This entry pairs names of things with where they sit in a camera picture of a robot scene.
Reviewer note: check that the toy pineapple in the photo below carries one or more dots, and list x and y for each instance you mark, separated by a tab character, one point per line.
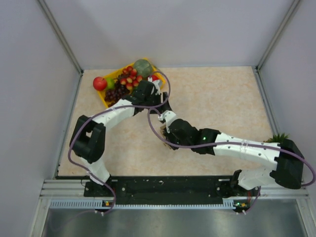
277	138

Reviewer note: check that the dark purple grape bunch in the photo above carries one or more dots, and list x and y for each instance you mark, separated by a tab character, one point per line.
115	94

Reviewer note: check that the green apple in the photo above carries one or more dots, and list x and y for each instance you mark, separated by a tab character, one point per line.
110	83

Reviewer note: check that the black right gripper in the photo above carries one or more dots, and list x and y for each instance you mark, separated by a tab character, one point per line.
169	137

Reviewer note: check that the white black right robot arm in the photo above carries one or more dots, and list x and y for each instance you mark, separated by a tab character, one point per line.
277	164

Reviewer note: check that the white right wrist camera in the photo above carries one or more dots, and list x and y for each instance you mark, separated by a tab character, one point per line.
167	117

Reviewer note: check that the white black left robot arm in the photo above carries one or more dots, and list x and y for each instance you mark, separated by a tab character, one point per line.
87	145

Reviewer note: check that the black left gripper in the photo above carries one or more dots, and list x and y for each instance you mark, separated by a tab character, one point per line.
162	107

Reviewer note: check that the red apple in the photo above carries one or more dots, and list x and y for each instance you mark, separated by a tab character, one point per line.
100	83

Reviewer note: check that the brown cardboard express box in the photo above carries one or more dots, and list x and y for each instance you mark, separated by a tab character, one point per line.
163	135

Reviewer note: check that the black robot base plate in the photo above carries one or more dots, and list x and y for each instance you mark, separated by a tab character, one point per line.
165	190

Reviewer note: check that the green netted melon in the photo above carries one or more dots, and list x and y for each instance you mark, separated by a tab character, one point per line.
143	67

